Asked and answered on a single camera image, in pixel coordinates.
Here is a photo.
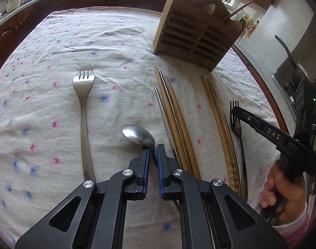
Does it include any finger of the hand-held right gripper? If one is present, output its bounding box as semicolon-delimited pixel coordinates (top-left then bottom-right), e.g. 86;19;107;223
231;105;314;159

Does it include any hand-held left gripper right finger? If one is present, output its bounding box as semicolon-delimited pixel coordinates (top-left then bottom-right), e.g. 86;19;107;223
157;143;289;249

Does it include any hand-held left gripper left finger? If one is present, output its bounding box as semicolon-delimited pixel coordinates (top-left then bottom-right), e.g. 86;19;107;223
15;147;151;249

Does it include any silver spoon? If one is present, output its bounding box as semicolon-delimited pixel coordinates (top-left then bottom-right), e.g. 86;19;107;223
122;124;158;165

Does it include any dark metal fork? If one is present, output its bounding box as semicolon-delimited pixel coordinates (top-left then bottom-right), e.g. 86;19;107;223
229;100;249;201

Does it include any brown wooden chopstick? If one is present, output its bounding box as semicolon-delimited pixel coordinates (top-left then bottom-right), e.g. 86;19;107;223
154;66;186;174
165;75;202;180

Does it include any wooden utensil holder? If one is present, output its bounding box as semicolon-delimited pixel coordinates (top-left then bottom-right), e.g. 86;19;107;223
153;0;245;73

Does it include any person's right forearm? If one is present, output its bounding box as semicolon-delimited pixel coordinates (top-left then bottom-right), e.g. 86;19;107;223
271;202;316;249

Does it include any person's right hand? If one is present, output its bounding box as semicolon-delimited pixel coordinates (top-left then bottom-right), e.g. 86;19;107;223
259;158;307;220

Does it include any red sauce bottle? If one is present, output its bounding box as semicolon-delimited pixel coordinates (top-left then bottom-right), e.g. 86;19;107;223
249;19;260;35

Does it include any large silver fork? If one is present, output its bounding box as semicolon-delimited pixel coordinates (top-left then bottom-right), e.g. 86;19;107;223
73;70;96;183

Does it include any thin wooden chopstick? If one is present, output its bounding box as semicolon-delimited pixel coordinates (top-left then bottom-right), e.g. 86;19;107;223
221;0;256;22

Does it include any wooden spoon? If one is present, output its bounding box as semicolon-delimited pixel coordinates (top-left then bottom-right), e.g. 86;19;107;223
201;4;216;16

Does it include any floral white tablecloth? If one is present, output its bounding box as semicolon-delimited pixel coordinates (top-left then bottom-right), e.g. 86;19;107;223
0;7;291;249

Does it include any black handled wok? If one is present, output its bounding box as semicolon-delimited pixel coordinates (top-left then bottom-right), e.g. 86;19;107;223
274;34;316;104

